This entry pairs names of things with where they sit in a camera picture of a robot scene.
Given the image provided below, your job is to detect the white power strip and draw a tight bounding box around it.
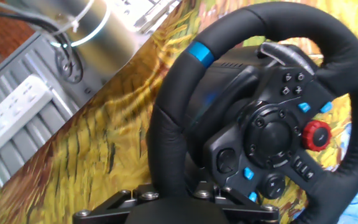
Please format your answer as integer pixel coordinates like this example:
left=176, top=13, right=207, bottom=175
left=0, top=73, right=54, bottom=162

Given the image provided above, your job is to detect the black racing steering wheel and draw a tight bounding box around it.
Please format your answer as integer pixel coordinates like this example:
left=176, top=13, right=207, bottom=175
left=146, top=1, right=358, bottom=224

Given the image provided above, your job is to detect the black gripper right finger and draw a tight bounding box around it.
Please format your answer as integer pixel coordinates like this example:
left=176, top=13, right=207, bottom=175
left=193, top=185, right=280, bottom=224

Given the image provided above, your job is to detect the painted wheat field mat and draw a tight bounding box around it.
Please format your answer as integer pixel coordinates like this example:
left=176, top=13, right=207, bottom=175
left=0, top=0, right=358, bottom=224

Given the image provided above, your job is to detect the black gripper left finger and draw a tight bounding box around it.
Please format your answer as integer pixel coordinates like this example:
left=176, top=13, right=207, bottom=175
left=72, top=183, right=162, bottom=224

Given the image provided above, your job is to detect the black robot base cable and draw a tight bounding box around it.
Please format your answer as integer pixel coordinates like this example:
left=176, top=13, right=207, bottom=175
left=0, top=11, right=85, bottom=85

